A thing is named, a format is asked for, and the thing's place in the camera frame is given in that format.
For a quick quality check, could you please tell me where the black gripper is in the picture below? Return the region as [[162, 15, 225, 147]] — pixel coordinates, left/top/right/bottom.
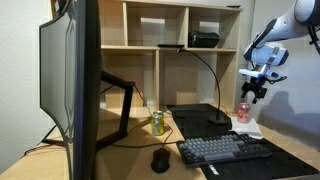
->
[[240, 79, 268, 105]]

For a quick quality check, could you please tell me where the pink soda can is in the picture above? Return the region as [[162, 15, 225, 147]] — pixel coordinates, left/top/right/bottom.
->
[[237, 102, 252, 125]]

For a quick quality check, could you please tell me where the black gooseneck desk lamp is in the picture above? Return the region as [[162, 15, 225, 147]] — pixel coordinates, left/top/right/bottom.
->
[[157, 43, 230, 126]]

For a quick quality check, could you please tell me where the black desk mat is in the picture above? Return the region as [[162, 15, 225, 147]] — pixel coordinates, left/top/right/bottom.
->
[[165, 103, 320, 180]]

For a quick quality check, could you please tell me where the green yellow soda can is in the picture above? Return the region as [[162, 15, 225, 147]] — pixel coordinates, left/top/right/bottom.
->
[[150, 110, 166, 137]]

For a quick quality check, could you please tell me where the wooden desk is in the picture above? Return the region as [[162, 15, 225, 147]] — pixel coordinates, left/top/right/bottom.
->
[[0, 106, 320, 180]]

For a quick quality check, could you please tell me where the white paper napkin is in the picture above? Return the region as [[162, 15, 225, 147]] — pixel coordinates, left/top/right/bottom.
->
[[229, 116, 264, 140]]

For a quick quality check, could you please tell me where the grey black mechanical keyboard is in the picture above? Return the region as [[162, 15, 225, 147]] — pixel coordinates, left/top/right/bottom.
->
[[175, 132, 273, 168]]

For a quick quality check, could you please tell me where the black box on shelf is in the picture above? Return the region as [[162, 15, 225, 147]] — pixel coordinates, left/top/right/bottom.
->
[[187, 29, 221, 49]]

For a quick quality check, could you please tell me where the wooden hutch shelf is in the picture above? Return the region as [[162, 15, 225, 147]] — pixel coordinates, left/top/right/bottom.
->
[[49, 0, 244, 116]]

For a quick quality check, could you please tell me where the black computer mouse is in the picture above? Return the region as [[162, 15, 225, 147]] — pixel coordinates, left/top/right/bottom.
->
[[150, 147, 172, 174]]

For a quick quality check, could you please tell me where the black angular monitor stand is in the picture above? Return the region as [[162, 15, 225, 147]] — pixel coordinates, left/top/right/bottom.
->
[[41, 70, 136, 151]]

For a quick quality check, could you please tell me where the black curved monitor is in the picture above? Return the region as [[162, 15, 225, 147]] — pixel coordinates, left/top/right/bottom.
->
[[38, 0, 103, 180]]

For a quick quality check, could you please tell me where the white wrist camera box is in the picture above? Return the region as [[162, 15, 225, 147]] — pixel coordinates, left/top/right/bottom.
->
[[238, 68, 279, 81]]

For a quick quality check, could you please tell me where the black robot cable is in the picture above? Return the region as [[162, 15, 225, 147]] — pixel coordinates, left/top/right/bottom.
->
[[264, 74, 288, 85]]

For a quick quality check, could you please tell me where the black monitor cable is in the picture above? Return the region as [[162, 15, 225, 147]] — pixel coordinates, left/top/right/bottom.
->
[[133, 84, 151, 116]]

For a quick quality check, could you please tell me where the black mouse cable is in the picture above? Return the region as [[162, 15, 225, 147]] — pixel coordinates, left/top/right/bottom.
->
[[111, 123, 178, 151]]

